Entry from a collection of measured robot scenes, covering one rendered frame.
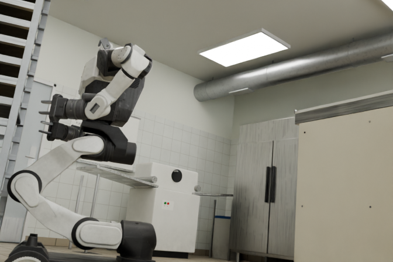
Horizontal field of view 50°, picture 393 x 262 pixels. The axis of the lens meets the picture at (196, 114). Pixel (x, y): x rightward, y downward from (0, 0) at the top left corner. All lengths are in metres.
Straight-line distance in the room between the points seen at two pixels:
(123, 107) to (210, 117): 5.66
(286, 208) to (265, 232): 0.46
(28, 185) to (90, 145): 0.32
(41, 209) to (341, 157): 1.28
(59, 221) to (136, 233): 0.35
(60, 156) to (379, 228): 1.36
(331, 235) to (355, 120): 0.44
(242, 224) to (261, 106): 2.38
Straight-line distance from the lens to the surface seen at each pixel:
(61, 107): 1.87
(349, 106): 1.78
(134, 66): 1.72
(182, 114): 7.24
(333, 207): 1.73
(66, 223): 2.05
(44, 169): 2.06
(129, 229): 2.07
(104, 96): 1.75
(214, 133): 7.72
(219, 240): 7.12
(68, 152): 2.04
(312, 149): 1.83
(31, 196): 2.00
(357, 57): 5.72
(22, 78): 1.94
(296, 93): 7.35
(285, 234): 5.85
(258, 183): 6.22
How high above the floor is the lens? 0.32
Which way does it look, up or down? 16 degrees up
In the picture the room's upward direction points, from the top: 6 degrees clockwise
